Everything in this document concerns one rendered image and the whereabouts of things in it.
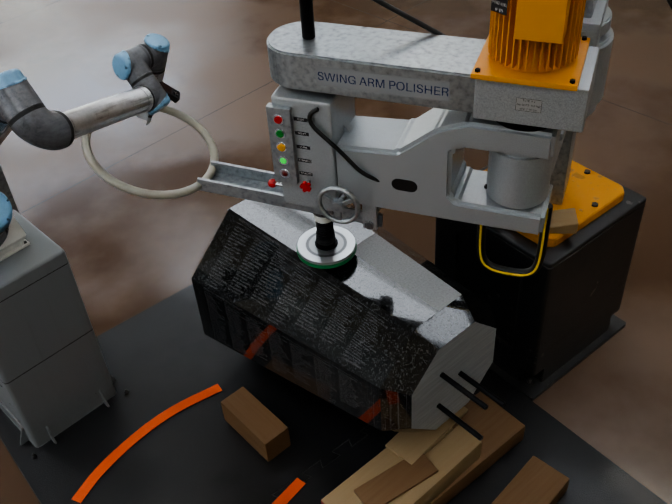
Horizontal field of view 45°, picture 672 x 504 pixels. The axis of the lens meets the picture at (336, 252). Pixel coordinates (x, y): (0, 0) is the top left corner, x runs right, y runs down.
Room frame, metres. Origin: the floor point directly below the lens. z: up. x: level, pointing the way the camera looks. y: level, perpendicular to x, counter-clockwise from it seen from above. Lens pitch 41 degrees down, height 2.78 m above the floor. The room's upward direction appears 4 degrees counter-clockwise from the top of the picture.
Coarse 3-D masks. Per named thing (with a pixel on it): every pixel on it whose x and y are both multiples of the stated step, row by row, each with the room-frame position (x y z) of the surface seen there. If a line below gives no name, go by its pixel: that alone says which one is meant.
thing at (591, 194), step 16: (576, 176) 2.66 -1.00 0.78; (592, 176) 2.66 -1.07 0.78; (576, 192) 2.56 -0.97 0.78; (592, 192) 2.55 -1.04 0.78; (608, 192) 2.54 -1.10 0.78; (560, 208) 2.46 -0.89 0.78; (576, 208) 2.46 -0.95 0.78; (592, 208) 2.45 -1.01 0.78; (608, 208) 2.48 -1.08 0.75; (560, 240) 2.30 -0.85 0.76
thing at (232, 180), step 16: (224, 176) 2.45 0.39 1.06; (240, 176) 2.44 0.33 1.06; (256, 176) 2.41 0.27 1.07; (272, 176) 2.39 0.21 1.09; (224, 192) 2.34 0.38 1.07; (240, 192) 2.32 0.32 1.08; (256, 192) 2.29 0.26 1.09; (272, 192) 2.28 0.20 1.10; (304, 208) 2.23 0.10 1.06; (352, 208) 2.17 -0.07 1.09; (368, 224) 2.10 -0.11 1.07
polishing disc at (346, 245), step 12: (312, 228) 2.36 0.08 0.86; (336, 228) 2.35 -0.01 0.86; (300, 240) 2.29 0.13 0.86; (312, 240) 2.29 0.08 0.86; (348, 240) 2.27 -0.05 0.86; (300, 252) 2.23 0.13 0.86; (312, 252) 2.22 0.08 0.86; (324, 252) 2.22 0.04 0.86; (336, 252) 2.21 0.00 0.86; (348, 252) 2.21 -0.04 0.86; (324, 264) 2.16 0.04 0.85
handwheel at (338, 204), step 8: (320, 192) 2.09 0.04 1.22; (344, 192) 2.06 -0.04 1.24; (320, 200) 2.09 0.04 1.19; (328, 200) 2.08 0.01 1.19; (336, 200) 2.07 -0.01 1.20; (344, 200) 2.07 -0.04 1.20; (352, 200) 2.05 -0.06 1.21; (320, 208) 2.09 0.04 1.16; (336, 208) 2.06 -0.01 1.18; (360, 208) 2.05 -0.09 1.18; (328, 216) 2.08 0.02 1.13; (352, 216) 2.05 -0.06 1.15
